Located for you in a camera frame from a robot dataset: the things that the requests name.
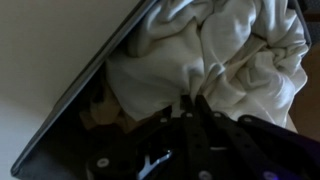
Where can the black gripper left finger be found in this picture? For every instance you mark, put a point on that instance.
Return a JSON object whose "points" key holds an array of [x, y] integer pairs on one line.
{"points": [[166, 146]]}

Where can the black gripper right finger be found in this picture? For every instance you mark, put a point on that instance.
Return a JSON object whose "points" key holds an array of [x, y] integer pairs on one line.
{"points": [[260, 150]]}

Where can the white cloth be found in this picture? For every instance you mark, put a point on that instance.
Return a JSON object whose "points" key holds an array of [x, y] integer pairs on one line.
{"points": [[166, 66]]}

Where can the gray fabric storage box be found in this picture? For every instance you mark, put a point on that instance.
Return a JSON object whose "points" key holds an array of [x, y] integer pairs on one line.
{"points": [[60, 150]]}

